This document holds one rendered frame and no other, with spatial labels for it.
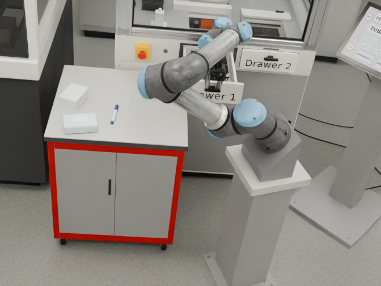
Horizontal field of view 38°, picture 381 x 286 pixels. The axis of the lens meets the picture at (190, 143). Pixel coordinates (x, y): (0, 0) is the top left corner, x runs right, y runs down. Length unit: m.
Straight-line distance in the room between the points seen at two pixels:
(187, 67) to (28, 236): 1.52
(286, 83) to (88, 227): 1.27
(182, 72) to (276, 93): 1.22
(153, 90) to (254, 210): 0.79
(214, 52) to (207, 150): 1.30
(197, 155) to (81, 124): 1.01
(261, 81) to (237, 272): 0.99
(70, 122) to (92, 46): 2.20
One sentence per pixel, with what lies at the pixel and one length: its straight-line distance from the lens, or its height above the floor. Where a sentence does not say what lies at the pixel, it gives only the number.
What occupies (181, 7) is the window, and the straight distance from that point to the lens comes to 2.74.
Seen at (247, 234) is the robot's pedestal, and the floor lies 0.43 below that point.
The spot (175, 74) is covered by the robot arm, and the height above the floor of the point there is 1.29.
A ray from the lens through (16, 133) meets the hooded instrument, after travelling 3.02.
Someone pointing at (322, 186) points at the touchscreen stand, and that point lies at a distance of 3.50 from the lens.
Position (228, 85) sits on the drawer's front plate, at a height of 0.92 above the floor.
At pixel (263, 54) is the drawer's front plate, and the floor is 0.91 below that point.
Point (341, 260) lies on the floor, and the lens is 3.18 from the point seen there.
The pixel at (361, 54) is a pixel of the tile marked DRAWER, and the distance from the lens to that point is 2.87.
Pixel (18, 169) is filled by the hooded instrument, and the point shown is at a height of 0.17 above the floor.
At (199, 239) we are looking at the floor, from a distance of 3.06.
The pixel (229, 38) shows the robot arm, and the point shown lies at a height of 1.31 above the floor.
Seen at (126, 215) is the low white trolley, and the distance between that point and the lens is 2.74.
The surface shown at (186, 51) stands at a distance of 2.86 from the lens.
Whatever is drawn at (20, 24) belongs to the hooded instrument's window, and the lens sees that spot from 2.59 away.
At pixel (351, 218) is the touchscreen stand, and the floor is 0.04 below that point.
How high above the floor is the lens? 2.29
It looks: 39 degrees down
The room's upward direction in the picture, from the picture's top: 8 degrees clockwise
